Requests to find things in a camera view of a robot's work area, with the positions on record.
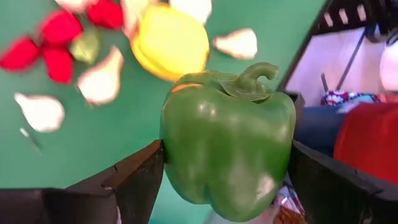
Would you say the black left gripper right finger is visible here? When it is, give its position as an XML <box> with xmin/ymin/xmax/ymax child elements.
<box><xmin>288</xmin><ymin>139</ymin><xmax>398</xmax><ymax>224</ymax></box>

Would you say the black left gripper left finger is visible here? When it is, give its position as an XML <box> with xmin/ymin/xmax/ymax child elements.
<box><xmin>0</xmin><ymin>139</ymin><xmax>165</xmax><ymax>224</ymax></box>

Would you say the small white garlic bulb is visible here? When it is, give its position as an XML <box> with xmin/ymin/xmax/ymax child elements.
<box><xmin>14</xmin><ymin>92</ymin><xmax>66</xmax><ymax>134</ymax></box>

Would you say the green bell pepper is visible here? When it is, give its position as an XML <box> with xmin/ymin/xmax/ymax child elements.
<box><xmin>159</xmin><ymin>62</ymin><xmax>297</xmax><ymax>223</ymax></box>

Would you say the green chili pepper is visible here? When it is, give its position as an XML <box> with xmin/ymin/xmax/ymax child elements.
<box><xmin>68</xmin><ymin>27</ymin><xmax>101</xmax><ymax>65</ymax></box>

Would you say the red radish toy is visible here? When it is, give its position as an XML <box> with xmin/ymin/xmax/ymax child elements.
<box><xmin>39</xmin><ymin>9</ymin><xmax>83</xmax><ymax>47</ymax></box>

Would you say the yellow bell pepper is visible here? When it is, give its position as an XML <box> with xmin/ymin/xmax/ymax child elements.
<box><xmin>129</xmin><ymin>3</ymin><xmax>211</xmax><ymax>82</ymax></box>

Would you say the white long-necked garlic bulb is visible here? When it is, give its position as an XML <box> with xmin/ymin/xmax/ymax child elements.
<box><xmin>169</xmin><ymin>0</ymin><xmax>213</xmax><ymax>25</ymax></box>

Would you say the orange-brown patterned fabric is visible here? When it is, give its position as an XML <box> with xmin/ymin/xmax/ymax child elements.
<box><xmin>273</xmin><ymin>186</ymin><xmax>307</xmax><ymax>224</ymax></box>

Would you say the red fabric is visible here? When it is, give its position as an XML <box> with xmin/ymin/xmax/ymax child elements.
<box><xmin>333</xmin><ymin>101</ymin><xmax>398</xmax><ymax>185</ymax></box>

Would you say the dark blue fabric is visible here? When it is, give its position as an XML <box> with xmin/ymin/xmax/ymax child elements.
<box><xmin>294</xmin><ymin>104</ymin><xmax>348</xmax><ymax>156</ymax></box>

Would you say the colourful printed fabric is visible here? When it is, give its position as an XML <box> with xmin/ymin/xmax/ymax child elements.
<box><xmin>320</xmin><ymin>89</ymin><xmax>382</xmax><ymax>107</ymax></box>

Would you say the white plastic object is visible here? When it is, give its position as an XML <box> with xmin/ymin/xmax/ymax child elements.
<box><xmin>379</xmin><ymin>40</ymin><xmax>398</xmax><ymax>93</ymax></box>

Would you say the beige garlic bulb with roots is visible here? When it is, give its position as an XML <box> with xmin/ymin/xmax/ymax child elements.
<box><xmin>213</xmin><ymin>27</ymin><xmax>259</xmax><ymax>60</ymax></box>

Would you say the black aluminium table frame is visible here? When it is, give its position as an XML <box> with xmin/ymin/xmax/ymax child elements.
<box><xmin>277</xmin><ymin>0</ymin><xmax>398</xmax><ymax>94</ymax></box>

